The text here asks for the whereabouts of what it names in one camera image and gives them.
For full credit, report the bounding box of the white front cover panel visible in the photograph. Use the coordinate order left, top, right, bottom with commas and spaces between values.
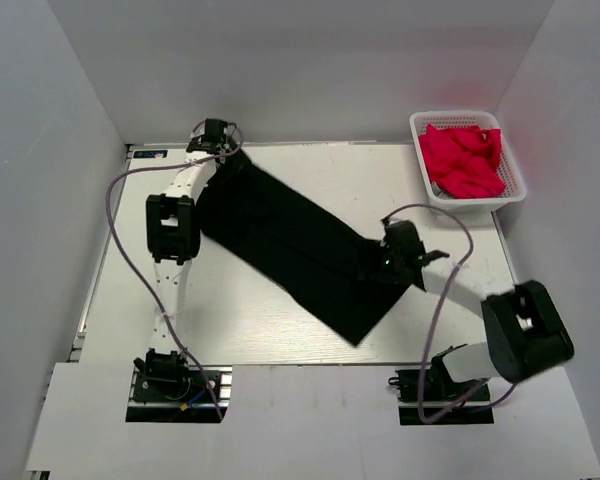
27, 363, 600, 479

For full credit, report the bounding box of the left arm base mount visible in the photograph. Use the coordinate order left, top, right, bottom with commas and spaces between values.
125, 349, 232, 424

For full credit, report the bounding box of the black t shirt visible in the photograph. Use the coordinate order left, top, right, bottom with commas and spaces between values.
197, 152, 413, 346

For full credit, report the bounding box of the red t shirt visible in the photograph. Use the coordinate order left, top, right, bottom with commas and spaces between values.
418, 124, 506, 199

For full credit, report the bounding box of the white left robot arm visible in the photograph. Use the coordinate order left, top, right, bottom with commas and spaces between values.
145, 119, 242, 355

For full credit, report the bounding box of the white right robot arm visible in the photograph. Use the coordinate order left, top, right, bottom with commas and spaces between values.
364, 219, 575, 399

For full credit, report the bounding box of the blue label sticker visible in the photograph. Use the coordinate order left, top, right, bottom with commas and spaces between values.
133, 149, 168, 159

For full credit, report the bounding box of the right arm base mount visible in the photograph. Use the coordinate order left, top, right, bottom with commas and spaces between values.
388, 369, 494, 426

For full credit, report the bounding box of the white perforated plastic basket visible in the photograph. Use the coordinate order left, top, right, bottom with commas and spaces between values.
409, 110, 526, 214

